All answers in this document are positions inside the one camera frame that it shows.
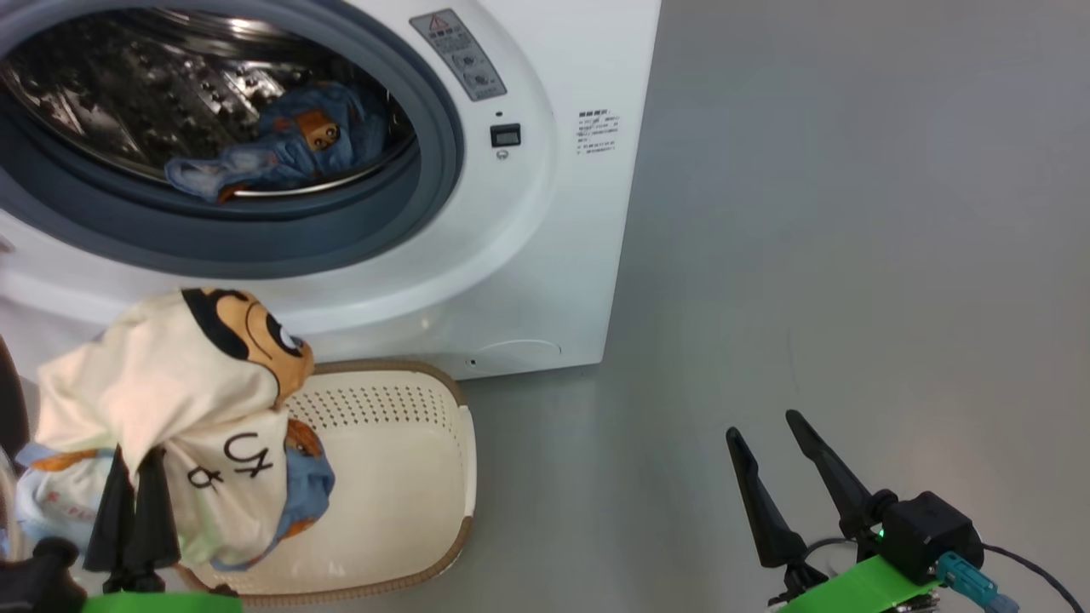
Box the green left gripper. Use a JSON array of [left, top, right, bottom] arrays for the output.
[[81, 447, 244, 613]]

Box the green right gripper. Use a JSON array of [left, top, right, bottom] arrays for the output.
[[726, 410, 942, 613]]

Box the cream bear face garment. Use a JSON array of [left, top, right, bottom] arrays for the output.
[[34, 288, 316, 567]]

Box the black glass washing machine door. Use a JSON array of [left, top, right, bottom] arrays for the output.
[[0, 336, 31, 554]]

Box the cream perforated laundry basket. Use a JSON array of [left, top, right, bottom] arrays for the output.
[[170, 359, 478, 607]]

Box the grey rubber door gasket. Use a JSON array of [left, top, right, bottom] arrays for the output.
[[0, 0, 465, 279]]

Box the white front-load washing machine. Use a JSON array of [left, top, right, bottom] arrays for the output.
[[0, 0, 663, 384]]

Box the steel washing machine drum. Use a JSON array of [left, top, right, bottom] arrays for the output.
[[0, 9, 418, 201]]

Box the round white filter cover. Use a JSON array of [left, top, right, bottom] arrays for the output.
[[473, 339, 563, 371]]

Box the printed text label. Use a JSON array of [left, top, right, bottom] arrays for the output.
[[577, 109, 621, 156]]

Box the grey warning sticker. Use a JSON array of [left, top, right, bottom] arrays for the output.
[[410, 9, 508, 103]]

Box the teal plug camera cable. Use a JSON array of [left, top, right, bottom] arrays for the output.
[[937, 551, 1018, 613]]

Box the thin black camera cable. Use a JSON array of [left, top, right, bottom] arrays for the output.
[[979, 545, 1087, 613]]

